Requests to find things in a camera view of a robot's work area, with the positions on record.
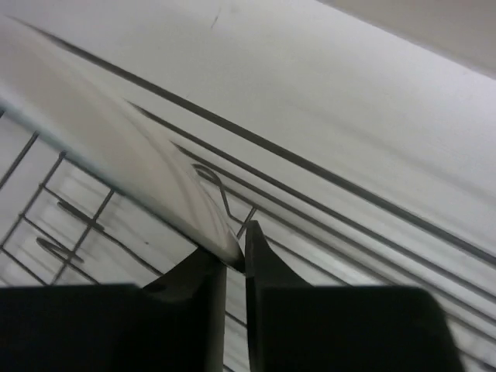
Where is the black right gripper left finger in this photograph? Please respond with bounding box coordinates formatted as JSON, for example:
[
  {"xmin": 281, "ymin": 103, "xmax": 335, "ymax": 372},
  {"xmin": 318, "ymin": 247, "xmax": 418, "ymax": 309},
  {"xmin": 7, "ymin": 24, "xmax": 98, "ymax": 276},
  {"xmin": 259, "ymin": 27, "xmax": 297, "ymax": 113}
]
[{"xmin": 1, "ymin": 250, "xmax": 226, "ymax": 371}]

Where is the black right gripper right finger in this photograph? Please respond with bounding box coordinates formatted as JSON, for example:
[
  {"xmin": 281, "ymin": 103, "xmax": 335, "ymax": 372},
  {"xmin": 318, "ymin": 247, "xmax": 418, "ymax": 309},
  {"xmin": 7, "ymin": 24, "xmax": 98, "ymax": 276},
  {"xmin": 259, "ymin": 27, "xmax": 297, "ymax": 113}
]
[{"xmin": 245, "ymin": 221, "xmax": 463, "ymax": 371}]

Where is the dark wire dish rack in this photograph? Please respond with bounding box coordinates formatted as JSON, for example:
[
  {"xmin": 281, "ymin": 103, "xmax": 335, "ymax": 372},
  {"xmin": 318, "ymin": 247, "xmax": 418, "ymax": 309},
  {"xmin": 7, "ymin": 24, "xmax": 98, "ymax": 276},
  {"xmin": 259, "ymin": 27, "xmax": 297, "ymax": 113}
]
[{"xmin": 1, "ymin": 3, "xmax": 495, "ymax": 371}]

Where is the white plate orange sunburst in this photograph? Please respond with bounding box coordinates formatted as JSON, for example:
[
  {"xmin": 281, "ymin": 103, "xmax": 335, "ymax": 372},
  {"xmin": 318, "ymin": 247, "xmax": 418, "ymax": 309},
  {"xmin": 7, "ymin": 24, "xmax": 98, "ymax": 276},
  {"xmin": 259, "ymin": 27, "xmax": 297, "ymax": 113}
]
[{"xmin": 1, "ymin": 17, "xmax": 244, "ymax": 271}]

